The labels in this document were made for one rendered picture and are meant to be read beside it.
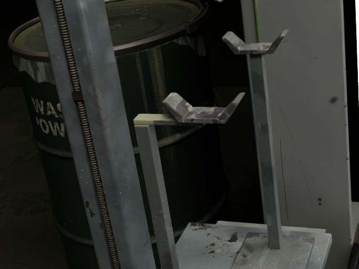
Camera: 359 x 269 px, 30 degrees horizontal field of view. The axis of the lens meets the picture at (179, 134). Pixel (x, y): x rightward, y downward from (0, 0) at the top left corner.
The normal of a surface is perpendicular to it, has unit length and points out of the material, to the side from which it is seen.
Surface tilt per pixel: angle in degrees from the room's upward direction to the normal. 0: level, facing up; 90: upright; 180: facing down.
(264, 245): 0
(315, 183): 90
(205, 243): 0
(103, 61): 90
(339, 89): 90
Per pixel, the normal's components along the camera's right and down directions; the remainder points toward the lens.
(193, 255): -0.14, -0.90
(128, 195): 0.93, 0.03
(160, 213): -0.35, 0.44
